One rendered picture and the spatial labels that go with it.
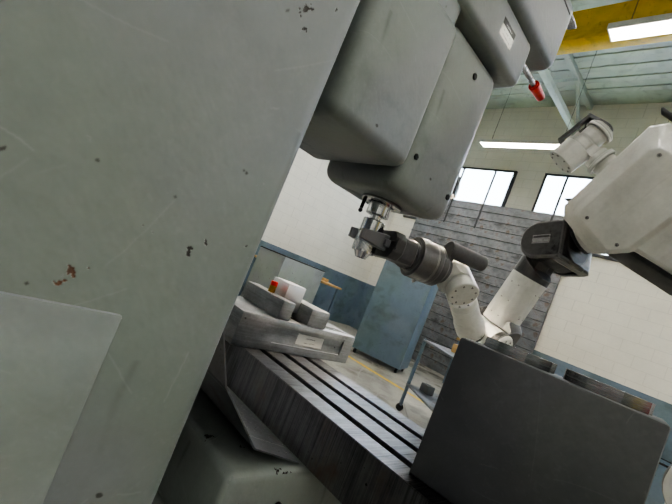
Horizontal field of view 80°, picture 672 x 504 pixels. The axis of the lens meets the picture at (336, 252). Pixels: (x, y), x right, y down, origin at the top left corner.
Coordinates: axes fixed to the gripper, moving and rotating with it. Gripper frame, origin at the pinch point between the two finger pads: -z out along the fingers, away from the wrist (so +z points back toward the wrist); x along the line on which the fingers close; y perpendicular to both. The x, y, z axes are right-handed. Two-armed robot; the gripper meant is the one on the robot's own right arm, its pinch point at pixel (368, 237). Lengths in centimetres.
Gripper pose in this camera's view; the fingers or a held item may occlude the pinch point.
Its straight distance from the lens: 81.6
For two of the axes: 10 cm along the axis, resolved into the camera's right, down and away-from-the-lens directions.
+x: 3.4, 0.9, -9.4
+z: 8.7, 3.5, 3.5
